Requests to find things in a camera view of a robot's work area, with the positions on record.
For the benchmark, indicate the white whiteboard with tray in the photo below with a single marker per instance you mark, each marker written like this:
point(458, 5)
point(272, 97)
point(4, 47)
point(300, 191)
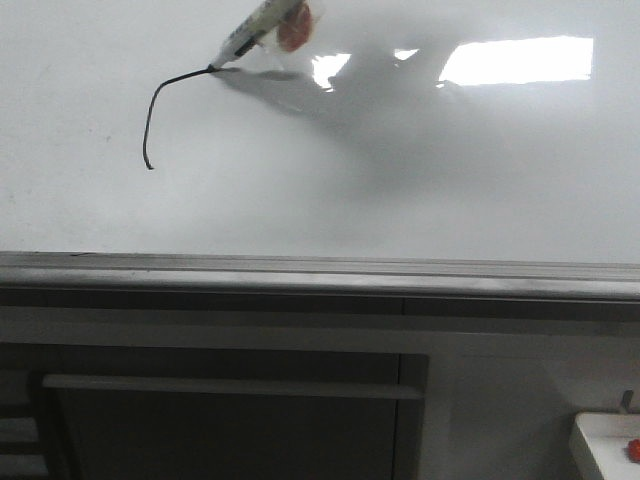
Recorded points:
point(411, 147)

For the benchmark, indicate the white box with red button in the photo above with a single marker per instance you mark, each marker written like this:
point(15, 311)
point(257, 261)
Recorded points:
point(605, 445)

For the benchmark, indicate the orange round tag in plastic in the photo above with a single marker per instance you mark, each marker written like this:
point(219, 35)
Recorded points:
point(295, 29)

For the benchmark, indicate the dark slatted chair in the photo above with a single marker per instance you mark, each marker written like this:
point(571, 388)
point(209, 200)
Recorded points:
point(21, 452)

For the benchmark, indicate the white dry-erase marker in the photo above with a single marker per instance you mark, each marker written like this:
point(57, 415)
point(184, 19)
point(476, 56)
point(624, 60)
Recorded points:
point(265, 18)

